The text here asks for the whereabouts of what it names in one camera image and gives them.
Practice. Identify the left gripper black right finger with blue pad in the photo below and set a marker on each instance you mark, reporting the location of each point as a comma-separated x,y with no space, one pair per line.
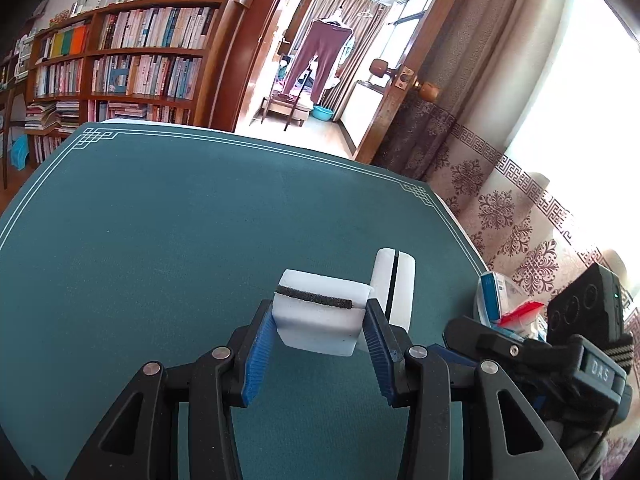
502,435

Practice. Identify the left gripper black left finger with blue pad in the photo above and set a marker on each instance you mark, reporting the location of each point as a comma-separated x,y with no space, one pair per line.
137,438

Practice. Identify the red white tissue packet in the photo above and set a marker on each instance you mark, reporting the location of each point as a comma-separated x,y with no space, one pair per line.
523,316

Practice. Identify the white sponge block black stripe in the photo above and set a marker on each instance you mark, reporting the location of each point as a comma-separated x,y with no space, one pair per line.
392,281

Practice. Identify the blue white medicine box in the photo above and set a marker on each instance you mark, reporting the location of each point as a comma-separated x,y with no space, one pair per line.
496,295

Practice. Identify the teal table mat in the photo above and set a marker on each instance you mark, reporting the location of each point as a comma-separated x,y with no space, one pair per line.
135,243

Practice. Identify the patterned white maroon curtain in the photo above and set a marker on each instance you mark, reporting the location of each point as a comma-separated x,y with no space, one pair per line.
533,140

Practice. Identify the brass wooden door knob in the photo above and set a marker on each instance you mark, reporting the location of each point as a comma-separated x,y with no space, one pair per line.
406,79

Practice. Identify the wooden stool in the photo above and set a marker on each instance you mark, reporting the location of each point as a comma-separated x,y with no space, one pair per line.
297,111

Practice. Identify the blue plastic basin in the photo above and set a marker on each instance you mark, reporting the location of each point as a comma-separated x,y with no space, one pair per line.
322,113

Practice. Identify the wooden bookshelf with books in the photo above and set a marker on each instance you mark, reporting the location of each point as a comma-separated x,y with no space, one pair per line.
153,60

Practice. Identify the purple trousers on hanger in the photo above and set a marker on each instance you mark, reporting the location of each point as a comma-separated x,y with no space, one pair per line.
323,43

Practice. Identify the brown wooden door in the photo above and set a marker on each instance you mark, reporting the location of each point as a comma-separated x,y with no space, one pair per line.
420,45

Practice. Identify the black camera box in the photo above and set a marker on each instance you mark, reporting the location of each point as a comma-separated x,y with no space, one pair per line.
590,307

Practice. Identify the wooden door frame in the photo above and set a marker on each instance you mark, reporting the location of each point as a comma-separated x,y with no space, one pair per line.
251,48

